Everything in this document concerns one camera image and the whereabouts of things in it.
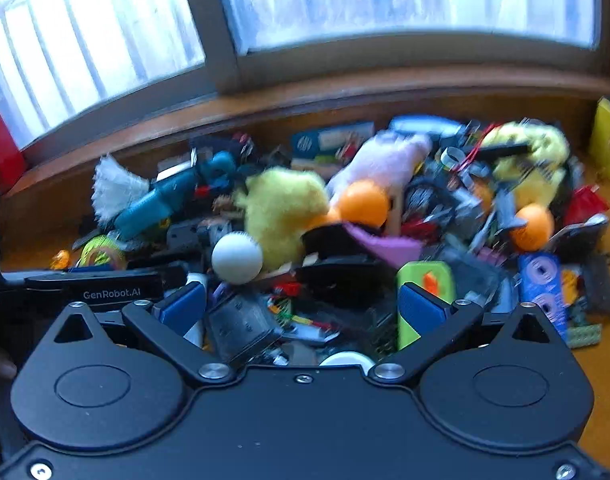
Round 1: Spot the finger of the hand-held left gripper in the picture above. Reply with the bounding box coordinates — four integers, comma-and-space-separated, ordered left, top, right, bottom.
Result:
24, 265, 187, 307

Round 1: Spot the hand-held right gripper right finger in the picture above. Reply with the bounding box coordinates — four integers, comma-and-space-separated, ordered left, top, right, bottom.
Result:
367, 282, 558, 387

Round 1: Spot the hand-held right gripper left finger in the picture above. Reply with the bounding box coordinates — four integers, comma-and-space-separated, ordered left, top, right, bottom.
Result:
52, 282, 236, 387

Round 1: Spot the green case with orange mark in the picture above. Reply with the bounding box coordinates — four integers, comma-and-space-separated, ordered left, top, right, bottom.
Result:
396, 261, 456, 351

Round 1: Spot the large yellow cardboard box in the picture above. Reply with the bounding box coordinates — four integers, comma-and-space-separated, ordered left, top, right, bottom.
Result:
588, 97, 610, 186

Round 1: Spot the clear plastic case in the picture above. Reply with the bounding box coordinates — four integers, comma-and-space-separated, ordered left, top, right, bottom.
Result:
205, 292, 281, 361

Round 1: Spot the purple cloth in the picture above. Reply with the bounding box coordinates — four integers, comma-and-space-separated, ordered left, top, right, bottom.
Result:
345, 225, 426, 271

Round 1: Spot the white ball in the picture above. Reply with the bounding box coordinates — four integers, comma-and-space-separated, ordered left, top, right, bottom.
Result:
211, 232, 264, 286

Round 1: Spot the red box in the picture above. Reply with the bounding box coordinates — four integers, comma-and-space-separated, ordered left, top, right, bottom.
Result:
0, 102, 28, 193

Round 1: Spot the teal toy drill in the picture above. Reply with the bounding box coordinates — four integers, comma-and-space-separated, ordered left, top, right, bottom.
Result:
114, 152, 238, 241

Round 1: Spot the white frayed cloth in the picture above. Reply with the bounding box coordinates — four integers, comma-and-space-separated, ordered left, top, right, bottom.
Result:
92, 155, 150, 231

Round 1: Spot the orange ping pong ball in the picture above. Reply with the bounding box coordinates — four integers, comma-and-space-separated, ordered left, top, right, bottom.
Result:
510, 203, 556, 252
337, 180, 391, 226

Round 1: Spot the blue battery card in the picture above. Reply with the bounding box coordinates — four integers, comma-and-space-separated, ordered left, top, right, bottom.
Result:
516, 251, 571, 341

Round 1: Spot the yellow plush duck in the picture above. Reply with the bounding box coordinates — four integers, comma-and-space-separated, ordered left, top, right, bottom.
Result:
232, 167, 342, 271

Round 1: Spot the pink white plush toy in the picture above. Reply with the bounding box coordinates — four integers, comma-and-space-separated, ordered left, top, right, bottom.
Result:
327, 130, 433, 196

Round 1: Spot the green building plate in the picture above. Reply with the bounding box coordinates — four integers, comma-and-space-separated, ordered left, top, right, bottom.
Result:
568, 324, 603, 348

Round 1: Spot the white blue flat box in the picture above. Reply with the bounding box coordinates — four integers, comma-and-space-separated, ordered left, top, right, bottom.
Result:
387, 115, 466, 138

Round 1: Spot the blue printed box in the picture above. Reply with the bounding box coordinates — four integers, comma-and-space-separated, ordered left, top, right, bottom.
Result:
291, 121, 376, 166

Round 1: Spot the red plastic piece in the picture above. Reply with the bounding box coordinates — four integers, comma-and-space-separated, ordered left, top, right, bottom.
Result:
562, 185, 610, 228

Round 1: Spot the yellow plush toy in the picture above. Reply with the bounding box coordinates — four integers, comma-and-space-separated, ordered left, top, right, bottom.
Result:
480, 122, 571, 208

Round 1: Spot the yellow green ring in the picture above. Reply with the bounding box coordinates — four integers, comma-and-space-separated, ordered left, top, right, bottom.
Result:
77, 237, 128, 271

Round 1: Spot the window with wooden frame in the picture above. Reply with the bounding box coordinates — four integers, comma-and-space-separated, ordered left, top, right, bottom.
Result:
0, 0, 610, 161

